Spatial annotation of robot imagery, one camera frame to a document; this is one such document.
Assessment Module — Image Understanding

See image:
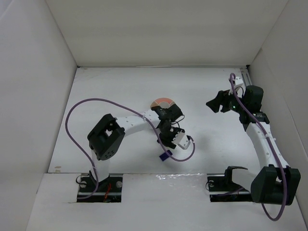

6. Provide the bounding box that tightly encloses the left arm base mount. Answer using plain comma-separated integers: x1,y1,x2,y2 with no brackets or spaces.
76,174,123,203

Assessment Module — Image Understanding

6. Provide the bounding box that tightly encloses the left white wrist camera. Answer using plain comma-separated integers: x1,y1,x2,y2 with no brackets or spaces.
172,132,191,150

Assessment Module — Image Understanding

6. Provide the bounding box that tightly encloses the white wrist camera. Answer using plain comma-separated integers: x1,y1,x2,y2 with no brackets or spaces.
229,77,244,95
172,132,191,150

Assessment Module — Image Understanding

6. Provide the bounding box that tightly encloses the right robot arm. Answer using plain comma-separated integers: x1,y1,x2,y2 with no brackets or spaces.
206,85,301,205

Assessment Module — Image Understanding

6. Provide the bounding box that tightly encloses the aluminium rail right side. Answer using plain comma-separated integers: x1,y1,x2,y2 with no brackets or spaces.
240,67,252,87

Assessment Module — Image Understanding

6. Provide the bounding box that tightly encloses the white divided round container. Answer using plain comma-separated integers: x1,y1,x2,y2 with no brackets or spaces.
150,97,175,109

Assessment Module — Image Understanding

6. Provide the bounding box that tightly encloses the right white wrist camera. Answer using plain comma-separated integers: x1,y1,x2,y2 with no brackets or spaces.
229,77,244,95

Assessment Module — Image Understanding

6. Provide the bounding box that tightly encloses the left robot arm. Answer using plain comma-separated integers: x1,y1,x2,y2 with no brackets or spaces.
87,103,191,184

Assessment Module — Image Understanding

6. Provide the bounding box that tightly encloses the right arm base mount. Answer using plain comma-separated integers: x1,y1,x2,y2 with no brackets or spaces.
205,174,253,203

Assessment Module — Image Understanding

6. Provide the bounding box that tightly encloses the blue lego plate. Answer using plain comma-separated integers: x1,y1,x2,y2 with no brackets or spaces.
159,150,173,162

